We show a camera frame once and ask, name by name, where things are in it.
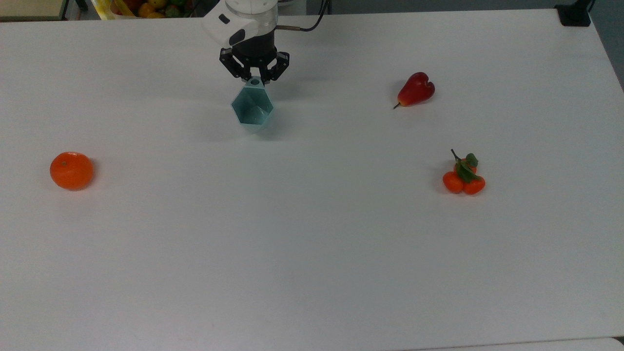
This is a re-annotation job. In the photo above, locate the red toy wax apple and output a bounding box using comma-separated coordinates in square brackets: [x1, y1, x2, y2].
[393, 72, 435, 109]

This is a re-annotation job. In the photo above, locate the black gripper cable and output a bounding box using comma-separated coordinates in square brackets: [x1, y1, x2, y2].
[277, 0, 328, 33]

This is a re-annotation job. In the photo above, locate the teal hexagonal mug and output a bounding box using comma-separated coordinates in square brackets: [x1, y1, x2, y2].
[231, 78, 275, 133]

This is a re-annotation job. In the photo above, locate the white empty table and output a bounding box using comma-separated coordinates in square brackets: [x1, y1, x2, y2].
[419, 337, 624, 351]

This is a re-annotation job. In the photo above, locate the beige wooden box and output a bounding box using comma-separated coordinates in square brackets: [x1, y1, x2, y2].
[0, 0, 69, 22]

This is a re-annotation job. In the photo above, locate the large orange toy mandarin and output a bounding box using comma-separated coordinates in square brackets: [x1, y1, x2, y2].
[49, 152, 94, 191]

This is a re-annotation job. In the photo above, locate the yellow bag of toy fruit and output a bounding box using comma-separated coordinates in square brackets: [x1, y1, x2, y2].
[92, 0, 205, 20]

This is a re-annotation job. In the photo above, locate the small tangerine cluster with leaves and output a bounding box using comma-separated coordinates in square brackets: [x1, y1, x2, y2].
[443, 149, 486, 195]

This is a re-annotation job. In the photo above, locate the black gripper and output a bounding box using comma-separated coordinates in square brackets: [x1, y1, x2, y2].
[219, 27, 291, 83]

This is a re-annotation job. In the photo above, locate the black clamp stand base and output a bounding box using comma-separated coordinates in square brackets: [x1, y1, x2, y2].
[556, 0, 596, 27]

